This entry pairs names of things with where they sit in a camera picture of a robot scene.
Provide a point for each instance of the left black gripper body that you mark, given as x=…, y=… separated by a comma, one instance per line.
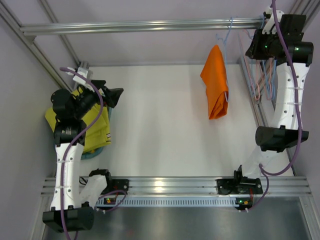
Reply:
x=105, y=93

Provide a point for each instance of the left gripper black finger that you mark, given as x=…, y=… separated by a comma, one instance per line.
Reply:
x=112, y=101
x=115, y=93

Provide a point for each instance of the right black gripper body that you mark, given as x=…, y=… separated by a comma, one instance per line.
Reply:
x=253, y=46

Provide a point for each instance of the yellow-green trousers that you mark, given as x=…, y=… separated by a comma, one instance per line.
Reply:
x=100, y=127

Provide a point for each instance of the orange trousers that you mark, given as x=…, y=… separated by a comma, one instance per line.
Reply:
x=214, y=76

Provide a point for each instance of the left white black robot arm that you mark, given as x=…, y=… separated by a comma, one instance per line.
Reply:
x=72, y=208

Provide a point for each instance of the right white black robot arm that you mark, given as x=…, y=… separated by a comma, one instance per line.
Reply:
x=281, y=40

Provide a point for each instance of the teal laundry basket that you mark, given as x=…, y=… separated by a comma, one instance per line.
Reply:
x=100, y=138

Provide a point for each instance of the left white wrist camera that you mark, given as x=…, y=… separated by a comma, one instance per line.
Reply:
x=86, y=73

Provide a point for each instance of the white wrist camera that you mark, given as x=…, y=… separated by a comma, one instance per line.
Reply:
x=270, y=26
x=86, y=73

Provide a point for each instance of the bunch of empty wire hangers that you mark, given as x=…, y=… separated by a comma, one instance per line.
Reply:
x=262, y=73

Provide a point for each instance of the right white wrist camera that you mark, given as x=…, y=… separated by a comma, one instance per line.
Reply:
x=270, y=26

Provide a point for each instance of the aluminium hanging rail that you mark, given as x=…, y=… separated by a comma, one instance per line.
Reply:
x=49, y=29

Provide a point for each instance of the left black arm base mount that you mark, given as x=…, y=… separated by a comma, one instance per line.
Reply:
x=116, y=184

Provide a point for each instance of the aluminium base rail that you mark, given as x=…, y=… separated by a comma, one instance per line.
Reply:
x=278, y=186

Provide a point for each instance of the perforated cable duct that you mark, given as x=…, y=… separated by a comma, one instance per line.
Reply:
x=169, y=201

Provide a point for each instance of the left aluminium frame post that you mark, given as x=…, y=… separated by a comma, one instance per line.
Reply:
x=14, y=24

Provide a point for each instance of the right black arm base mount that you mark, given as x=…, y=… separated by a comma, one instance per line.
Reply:
x=226, y=187

